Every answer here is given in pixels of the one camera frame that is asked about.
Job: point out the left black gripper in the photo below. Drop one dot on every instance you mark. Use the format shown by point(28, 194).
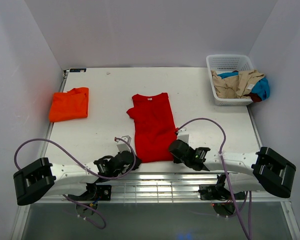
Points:
point(137, 162)

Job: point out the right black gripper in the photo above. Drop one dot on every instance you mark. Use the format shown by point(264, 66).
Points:
point(176, 160)

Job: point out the orange t shirt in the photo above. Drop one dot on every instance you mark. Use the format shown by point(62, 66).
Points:
point(70, 105)

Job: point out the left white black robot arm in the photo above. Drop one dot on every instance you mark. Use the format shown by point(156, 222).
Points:
point(43, 178)

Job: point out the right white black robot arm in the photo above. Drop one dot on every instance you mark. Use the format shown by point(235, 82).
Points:
point(265, 170)

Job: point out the beige t shirt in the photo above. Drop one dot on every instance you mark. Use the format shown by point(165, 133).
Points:
point(236, 86)

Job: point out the dark red t shirt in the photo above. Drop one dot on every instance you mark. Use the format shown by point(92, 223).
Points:
point(255, 98)

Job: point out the white plastic laundry basket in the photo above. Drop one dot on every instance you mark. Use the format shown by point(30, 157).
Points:
point(228, 65)

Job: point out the blue label sticker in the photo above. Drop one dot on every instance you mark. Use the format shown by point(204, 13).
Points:
point(77, 70)

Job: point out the blue t shirt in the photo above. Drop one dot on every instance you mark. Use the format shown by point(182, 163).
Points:
point(262, 89)

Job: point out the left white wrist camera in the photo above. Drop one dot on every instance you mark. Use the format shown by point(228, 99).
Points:
point(123, 145)

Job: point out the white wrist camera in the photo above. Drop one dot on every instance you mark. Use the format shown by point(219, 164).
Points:
point(123, 145)
point(182, 134)

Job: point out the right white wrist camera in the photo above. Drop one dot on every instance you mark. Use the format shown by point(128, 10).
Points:
point(182, 134)

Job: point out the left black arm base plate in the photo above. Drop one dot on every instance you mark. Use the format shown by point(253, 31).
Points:
point(102, 193)

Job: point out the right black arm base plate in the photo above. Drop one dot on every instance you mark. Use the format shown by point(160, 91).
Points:
point(214, 192)

